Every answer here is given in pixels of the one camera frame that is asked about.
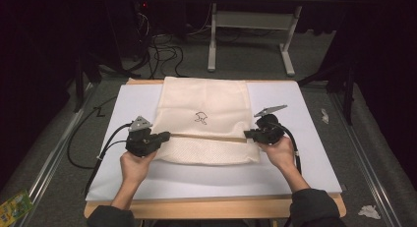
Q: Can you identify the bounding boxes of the cream mesh laundry bag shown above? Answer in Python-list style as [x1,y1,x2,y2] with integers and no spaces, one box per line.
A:
[150,76,262,166]

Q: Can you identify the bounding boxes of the white foam mat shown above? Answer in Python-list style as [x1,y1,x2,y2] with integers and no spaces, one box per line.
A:
[85,81,343,202]

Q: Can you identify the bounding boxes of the crumpled white tissue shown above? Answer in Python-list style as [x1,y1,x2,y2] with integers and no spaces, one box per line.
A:
[357,204,383,221]

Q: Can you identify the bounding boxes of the green and yellow packet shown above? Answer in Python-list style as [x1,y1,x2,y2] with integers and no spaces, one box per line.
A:
[0,189,35,227]

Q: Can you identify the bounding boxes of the right hand-held gripper cable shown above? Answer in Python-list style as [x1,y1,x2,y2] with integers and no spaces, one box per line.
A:
[270,121,304,176]

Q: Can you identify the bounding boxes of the person's right hand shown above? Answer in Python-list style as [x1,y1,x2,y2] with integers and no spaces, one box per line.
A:
[258,135,297,177]

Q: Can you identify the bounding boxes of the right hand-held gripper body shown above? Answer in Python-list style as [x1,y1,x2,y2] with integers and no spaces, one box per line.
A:
[253,104,289,145]

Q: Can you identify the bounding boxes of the left hand-held gripper cable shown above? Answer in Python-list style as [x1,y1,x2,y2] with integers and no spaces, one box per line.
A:
[83,122,133,198]

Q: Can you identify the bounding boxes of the tangle of black cables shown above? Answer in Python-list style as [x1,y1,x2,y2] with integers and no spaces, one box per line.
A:
[130,10,195,81]

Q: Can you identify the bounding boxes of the black metal stand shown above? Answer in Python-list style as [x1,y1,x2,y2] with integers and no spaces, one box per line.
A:
[296,60,358,127]
[72,51,103,114]

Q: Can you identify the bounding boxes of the black floor cable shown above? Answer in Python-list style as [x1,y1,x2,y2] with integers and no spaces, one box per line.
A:
[66,95,118,171]

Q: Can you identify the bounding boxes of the person's left hand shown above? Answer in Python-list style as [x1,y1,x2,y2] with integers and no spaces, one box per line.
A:
[119,149,159,191]

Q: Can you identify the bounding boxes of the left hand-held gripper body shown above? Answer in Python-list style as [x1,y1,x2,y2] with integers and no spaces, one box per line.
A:
[125,115,162,158]

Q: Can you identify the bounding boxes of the hand-held gripper cable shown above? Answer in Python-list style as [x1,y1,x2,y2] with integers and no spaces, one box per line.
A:
[83,122,133,198]
[270,121,304,176]

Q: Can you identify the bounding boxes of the metal floor rail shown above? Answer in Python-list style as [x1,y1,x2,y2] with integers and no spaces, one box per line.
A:
[328,91,408,227]
[13,82,96,227]

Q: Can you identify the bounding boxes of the grey metal desk frame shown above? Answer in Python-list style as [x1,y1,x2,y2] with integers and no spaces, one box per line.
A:
[207,2,304,78]

